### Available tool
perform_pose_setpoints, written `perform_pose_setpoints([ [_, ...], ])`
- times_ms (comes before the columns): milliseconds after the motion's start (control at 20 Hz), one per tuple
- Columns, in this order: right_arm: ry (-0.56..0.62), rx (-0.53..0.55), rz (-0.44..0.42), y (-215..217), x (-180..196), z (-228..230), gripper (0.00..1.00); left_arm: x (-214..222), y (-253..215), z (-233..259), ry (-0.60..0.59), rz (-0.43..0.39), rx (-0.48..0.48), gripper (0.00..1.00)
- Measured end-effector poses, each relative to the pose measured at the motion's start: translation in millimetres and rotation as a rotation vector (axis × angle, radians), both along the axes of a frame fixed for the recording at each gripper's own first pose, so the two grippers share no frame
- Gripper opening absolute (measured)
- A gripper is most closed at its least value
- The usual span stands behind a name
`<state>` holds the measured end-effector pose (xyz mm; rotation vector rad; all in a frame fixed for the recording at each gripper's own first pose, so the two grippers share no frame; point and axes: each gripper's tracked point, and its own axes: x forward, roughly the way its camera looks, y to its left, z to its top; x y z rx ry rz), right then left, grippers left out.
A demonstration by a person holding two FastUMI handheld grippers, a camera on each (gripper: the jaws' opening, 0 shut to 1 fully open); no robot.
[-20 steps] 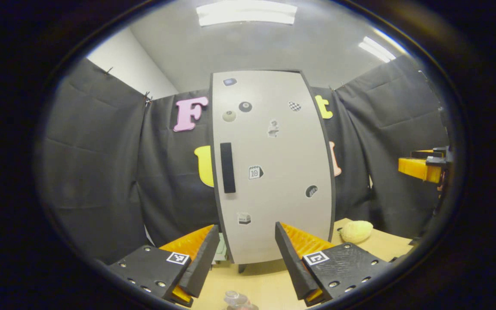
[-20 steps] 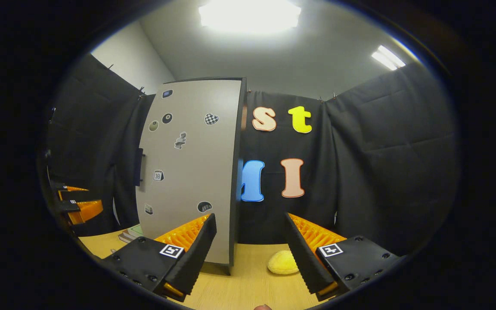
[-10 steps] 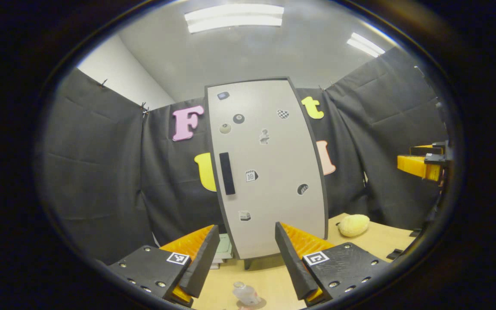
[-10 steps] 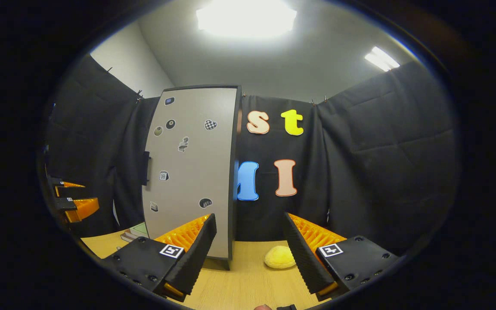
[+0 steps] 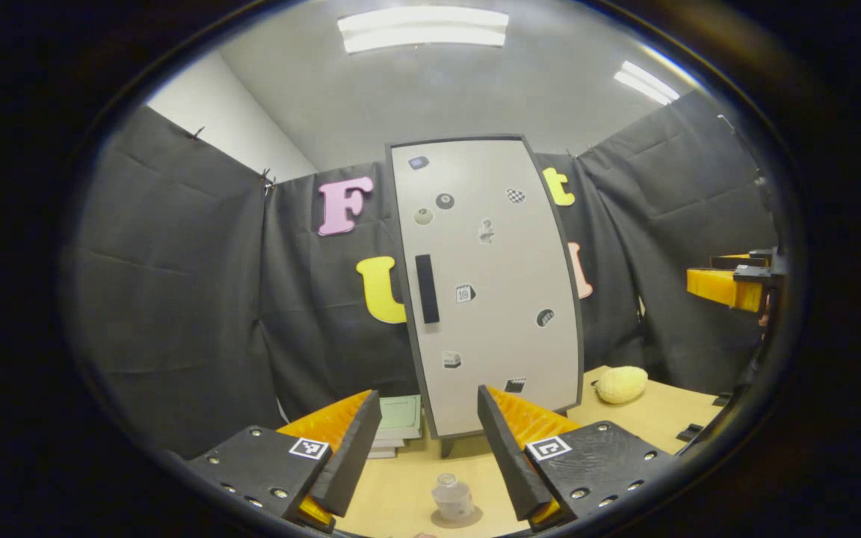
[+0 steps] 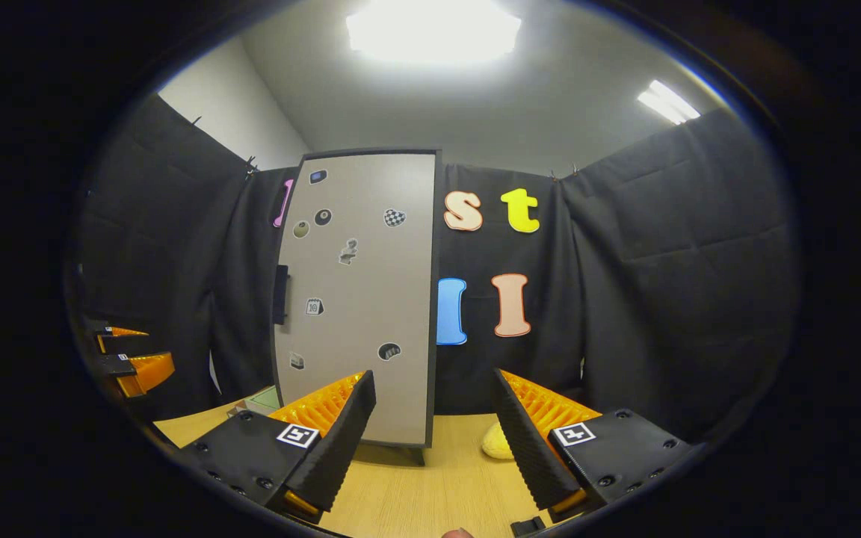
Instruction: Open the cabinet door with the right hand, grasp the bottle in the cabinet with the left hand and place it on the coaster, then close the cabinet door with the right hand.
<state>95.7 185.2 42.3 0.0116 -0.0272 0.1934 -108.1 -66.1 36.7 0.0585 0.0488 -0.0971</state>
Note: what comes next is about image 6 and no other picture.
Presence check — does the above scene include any black backdrop cloth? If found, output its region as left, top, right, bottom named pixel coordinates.
left=64, top=93, right=801, bottom=449

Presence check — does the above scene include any yellow lemon-shaped object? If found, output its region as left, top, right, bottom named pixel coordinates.
left=481, top=422, right=515, bottom=460

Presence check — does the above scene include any large ceiling light panel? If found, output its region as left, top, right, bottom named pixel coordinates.
left=346, top=0, right=522, bottom=67

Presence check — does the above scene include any black door handle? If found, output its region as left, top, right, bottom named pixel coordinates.
left=272, top=264, right=291, bottom=326

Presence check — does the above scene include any dark grey cabinet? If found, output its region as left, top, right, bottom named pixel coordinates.
left=272, top=147, right=442, bottom=466

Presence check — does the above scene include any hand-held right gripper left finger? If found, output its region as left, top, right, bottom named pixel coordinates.
left=176, top=370, right=377, bottom=524

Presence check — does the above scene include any light grey cabinet door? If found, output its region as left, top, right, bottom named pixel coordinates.
left=272, top=149, right=439, bottom=448

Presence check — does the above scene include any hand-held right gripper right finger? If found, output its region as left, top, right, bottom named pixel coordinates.
left=492, top=368, right=693, bottom=524

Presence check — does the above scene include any small ceiling light panel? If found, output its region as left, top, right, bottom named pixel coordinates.
left=638, top=79, right=702, bottom=126

